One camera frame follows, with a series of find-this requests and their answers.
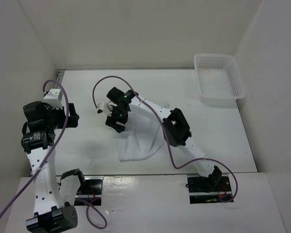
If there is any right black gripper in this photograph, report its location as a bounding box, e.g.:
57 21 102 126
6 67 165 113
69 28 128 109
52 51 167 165
106 104 129 133

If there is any white skirt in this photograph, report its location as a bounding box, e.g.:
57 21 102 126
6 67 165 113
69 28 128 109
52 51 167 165
115 113 165 162

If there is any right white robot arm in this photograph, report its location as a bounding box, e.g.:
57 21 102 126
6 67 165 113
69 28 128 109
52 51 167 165
106 87 222 193

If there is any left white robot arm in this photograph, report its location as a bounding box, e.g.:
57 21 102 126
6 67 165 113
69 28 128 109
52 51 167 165
21 101 87 233

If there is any white perforated plastic basket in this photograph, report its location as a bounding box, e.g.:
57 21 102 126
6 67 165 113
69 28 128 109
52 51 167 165
194 53 246 105

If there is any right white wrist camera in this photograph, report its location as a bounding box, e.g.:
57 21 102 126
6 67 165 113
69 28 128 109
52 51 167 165
97 102 113 116

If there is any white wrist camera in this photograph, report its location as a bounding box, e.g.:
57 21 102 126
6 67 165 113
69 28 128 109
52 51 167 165
42 89 63 109
97 102 113 116

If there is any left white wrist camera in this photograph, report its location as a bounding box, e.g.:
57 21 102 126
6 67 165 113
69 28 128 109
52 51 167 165
42 89 63 109

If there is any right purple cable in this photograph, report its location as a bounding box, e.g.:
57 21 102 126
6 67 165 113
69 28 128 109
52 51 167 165
92 76 238 203

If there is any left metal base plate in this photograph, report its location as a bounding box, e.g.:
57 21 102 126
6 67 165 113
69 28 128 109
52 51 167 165
75 176 103 206

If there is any metal base plate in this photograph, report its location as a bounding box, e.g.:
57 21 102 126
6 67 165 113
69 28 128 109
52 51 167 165
75 176 103 206
185 174 233 204

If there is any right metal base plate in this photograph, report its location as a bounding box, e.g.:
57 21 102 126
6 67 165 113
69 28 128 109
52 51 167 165
185 174 233 204

